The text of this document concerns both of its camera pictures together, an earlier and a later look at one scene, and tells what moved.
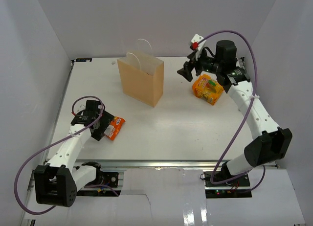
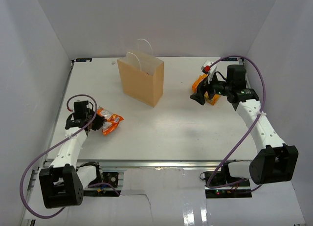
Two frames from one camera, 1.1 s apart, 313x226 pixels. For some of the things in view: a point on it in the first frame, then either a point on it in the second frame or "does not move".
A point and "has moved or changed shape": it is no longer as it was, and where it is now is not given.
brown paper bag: [142, 72] does not move
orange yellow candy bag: [208, 89] does not move
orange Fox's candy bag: [114, 127] has moved or changed shape
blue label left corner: [83, 59] does not move
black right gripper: [188, 67] -> [202, 88]
